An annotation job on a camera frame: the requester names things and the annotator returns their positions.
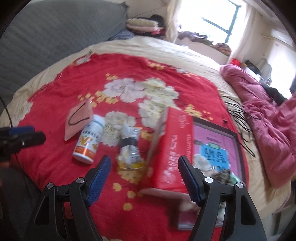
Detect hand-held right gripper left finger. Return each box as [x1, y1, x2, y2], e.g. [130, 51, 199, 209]
[25, 155, 112, 241]

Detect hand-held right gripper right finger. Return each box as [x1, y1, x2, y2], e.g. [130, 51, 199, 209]
[178, 155, 264, 241]

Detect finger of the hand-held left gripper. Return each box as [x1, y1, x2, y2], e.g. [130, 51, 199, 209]
[10, 132, 46, 149]
[0, 126, 35, 137]

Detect white floral scrunchie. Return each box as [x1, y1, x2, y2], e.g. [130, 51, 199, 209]
[193, 154, 216, 173]

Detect green patterned tissue packet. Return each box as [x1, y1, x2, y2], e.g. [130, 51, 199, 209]
[230, 175, 243, 186]

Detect white vitamin bottle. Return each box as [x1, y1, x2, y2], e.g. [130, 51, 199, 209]
[72, 115, 105, 165]

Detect red cardboard box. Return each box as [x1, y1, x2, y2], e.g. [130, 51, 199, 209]
[140, 107, 197, 200]

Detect white yellow snack packet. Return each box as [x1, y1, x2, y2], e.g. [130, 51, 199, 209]
[116, 124, 147, 171]

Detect pink face mask pack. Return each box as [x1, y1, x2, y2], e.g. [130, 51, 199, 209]
[64, 98, 93, 141]

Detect pink comforter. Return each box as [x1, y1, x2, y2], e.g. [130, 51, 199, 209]
[220, 64, 296, 188]

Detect grey quilted headboard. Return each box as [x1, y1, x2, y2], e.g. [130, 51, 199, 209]
[0, 0, 129, 107]

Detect red floral blanket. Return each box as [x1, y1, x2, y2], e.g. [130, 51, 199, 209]
[17, 53, 249, 241]

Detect black garment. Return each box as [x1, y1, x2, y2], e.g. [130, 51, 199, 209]
[150, 14, 166, 27]
[261, 83, 287, 105]

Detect black bag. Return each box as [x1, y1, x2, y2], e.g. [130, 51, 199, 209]
[244, 60, 262, 75]

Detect white garment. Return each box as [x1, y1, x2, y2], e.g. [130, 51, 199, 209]
[260, 59, 273, 78]

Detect dark blue patterned cloth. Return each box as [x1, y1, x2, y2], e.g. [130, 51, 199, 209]
[110, 29, 136, 41]

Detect colourful patterned cloth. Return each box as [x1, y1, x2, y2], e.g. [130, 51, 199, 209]
[214, 42, 233, 56]

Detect cream bed quilt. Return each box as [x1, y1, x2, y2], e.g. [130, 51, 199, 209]
[0, 36, 292, 218]

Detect dark clothes pile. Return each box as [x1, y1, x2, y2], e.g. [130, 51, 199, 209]
[177, 31, 213, 43]

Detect stack of folded clothes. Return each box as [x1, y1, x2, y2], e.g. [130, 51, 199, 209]
[126, 17, 160, 32]

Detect white curtain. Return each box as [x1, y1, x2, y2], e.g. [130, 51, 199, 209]
[165, 0, 183, 43]
[231, 2, 262, 65]

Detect window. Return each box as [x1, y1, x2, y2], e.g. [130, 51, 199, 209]
[178, 0, 241, 44]

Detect white air conditioner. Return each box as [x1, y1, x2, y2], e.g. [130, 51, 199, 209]
[270, 29, 294, 47]

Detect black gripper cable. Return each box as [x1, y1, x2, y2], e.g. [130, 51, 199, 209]
[0, 96, 13, 128]

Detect black cable bundle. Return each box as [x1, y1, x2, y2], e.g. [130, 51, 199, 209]
[218, 94, 262, 158]

